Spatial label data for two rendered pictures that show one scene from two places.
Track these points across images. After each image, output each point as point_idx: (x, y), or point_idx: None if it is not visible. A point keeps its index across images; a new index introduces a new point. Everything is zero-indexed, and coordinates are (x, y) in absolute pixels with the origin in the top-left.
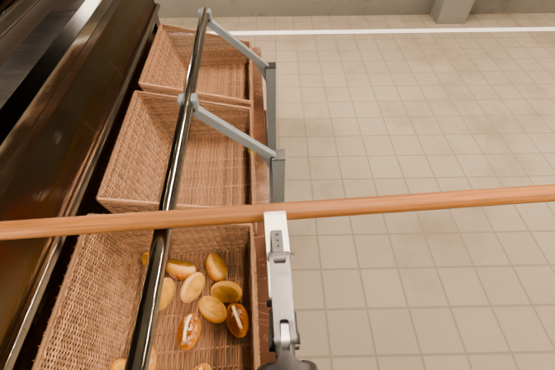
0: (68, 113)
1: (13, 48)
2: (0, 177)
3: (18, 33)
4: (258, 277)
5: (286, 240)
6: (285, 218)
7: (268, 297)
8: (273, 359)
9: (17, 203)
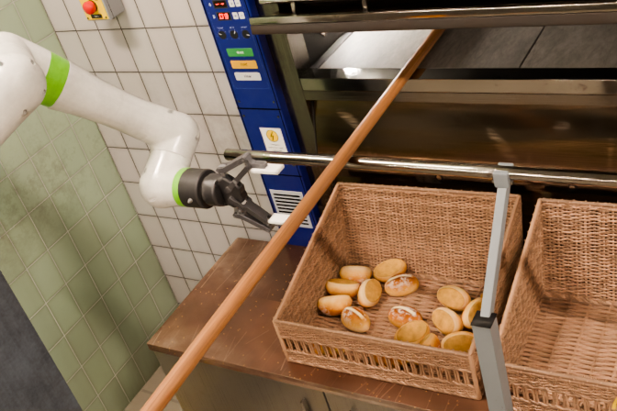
0: (602, 125)
1: (451, 27)
2: (470, 93)
3: (464, 22)
4: (434, 394)
5: (259, 170)
6: (272, 171)
7: (404, 397)
8: (341, 385)
9: (476, 120)
